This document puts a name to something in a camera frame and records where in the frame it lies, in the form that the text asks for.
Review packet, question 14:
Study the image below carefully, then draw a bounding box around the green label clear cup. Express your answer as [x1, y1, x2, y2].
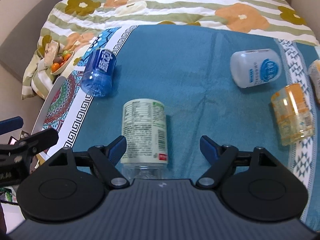
[120, 99, 169, 181]

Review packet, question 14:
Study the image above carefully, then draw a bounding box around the clear cup orange label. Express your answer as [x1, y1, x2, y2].
[271, 83, 314, 146]

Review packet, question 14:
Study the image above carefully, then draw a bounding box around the white plastic cup blue logo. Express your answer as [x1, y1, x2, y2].
[230, 49, 282, 88]

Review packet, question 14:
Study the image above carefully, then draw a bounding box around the small orange label cup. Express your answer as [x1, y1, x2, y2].
[308, 60, 320, 102]

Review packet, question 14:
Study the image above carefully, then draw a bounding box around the blue patterned tablecloth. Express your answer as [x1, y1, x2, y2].
[43, 25, 319, 230]

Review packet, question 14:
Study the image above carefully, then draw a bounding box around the bowl of fruit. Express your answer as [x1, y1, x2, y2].
[50, 50, 74, 76]

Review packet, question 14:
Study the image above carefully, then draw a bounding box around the grey headboard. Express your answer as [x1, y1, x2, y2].
[1, 0, 62, 82]

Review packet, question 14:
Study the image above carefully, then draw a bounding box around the white snack packet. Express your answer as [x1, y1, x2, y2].
[44, 41, 60, 67]

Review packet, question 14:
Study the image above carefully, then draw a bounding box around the floral striped quilt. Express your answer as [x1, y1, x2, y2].
[22, 0, 319, 99]

